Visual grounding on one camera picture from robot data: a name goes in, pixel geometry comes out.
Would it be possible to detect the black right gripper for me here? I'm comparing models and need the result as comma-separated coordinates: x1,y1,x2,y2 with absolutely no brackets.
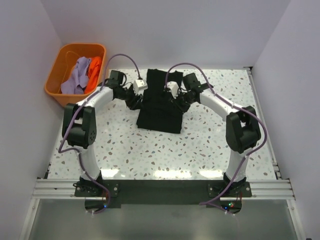
169,90,196,116

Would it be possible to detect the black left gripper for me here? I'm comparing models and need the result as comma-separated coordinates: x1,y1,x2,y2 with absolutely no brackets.
116,84,144,111

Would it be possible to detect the black t shirt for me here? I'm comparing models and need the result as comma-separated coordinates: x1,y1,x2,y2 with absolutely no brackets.
136,69,183,134

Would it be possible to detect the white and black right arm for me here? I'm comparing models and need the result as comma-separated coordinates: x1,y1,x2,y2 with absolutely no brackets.
165,73,262,197

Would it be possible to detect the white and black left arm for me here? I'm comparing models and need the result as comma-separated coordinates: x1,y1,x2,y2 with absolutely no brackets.
58,70,148,198

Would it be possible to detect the orange t shirt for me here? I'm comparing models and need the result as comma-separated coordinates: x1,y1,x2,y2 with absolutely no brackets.
84,56,102,94

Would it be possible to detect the lavender t shirt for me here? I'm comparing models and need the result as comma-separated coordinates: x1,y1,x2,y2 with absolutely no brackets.
60,56,91,95

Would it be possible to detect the orange plastic basket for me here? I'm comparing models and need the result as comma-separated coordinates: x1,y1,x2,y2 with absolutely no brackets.
44,43,107,106

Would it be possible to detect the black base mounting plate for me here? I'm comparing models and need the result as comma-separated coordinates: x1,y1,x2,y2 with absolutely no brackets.
74,178,253,215

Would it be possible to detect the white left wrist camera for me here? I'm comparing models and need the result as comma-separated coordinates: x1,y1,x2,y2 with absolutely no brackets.
132,79,148,96

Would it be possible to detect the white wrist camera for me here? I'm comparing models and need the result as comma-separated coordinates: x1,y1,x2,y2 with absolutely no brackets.
132,79,148,96
167,81,180,99

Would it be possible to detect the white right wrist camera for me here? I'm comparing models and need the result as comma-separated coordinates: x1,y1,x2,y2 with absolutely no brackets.
167,81,180,99

